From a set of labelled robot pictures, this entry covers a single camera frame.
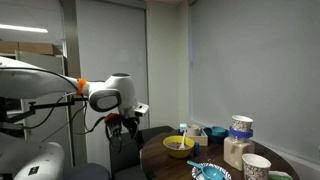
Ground orange ring on arm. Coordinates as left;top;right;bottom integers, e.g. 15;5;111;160
76;77;87;97

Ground round dark wooden table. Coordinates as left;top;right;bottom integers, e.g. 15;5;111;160
140;130;301;180

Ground blue serving spoon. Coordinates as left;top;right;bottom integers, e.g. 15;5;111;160
186;160;225;180

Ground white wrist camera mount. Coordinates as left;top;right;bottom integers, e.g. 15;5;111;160
132;102;150;118

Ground brown cardboard boxes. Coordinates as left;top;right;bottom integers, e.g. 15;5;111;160
0;39;64;57

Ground white plastic spoon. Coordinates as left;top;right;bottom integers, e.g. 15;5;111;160
178;129;188;150

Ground small light blue carton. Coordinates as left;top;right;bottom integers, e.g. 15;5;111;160
178;122;189;133

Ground dark grey upholstered chair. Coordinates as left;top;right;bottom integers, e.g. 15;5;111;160
62;162;112;180
109;125;175;180

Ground orange cable clip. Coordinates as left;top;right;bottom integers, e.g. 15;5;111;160
103;112;120;124

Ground green item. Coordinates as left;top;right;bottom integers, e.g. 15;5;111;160
267;170;295;180

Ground dark blue bowl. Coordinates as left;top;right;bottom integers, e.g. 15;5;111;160
202;126;231;145

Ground small dark blue cylinder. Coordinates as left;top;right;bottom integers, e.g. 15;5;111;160
193;141;201;157

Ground patterned paper cup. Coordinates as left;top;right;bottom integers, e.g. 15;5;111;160
241;152;272;180
231;114;255;133

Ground beige mug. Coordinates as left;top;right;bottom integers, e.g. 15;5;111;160
185;124;201;137

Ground black metal bracket rod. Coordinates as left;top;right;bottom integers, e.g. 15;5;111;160
27;96;90;117

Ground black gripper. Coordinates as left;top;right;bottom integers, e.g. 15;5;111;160
105;115;141;148

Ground yellow cereal bowl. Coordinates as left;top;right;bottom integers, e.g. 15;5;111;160
162;135;196;159

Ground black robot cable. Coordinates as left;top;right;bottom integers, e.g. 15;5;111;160
22;94;90;136

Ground beige wooden tray box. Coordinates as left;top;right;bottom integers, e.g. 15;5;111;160
181;127;210;147

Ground blue patterned paper plate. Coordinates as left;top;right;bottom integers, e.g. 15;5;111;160
191;162;233;180

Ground ceiling light strip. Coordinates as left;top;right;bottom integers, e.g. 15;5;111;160
0;23;49;34

